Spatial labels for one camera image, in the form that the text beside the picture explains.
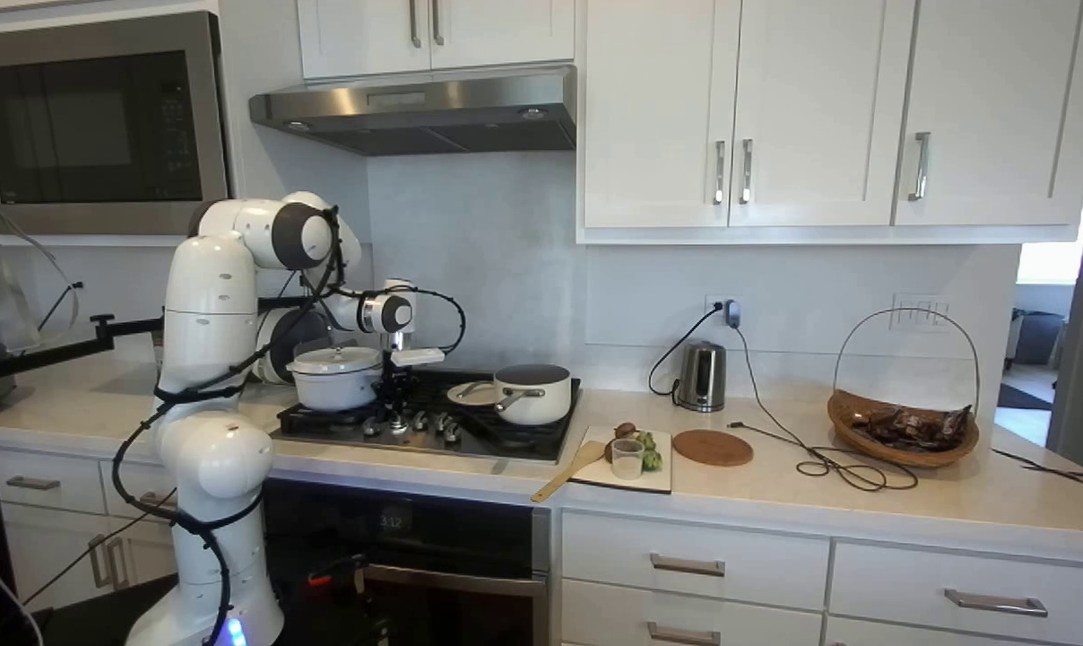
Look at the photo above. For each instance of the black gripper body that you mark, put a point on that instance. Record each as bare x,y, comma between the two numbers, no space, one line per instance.
415,356

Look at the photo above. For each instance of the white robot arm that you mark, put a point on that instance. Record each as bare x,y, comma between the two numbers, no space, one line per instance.
208,450

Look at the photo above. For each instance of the black gas stove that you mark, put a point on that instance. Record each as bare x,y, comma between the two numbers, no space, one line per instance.
482,429

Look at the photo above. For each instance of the beige pot lid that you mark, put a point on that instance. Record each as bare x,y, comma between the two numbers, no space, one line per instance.
473,394

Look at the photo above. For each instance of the white lidded pot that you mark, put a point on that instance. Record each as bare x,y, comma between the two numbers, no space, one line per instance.
335,377

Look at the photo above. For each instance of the wooden spoon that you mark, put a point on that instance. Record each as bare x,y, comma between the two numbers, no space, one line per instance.
584,453

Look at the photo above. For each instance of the white cutting board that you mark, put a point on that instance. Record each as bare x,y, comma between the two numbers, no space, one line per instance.
647,481

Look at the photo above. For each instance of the black oven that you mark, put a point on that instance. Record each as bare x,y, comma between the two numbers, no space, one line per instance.
391,570

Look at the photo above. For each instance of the glass jar with food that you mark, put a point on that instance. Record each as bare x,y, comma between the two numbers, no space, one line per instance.
633,453

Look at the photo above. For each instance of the steel range hood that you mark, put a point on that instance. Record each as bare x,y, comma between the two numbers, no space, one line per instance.
430,112

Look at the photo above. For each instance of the brown round trivet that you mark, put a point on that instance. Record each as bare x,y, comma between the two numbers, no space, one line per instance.
712,447

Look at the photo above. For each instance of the white upper cabinets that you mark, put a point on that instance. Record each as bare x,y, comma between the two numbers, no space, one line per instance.
772,119

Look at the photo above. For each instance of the black built-in microwave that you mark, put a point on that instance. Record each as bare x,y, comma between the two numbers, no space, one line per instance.
111,128

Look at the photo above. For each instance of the white saucepan with handle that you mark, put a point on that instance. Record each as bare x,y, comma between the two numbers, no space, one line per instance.
532,395

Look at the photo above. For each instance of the wooden wire basket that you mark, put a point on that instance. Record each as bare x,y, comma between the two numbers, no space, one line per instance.
895,429

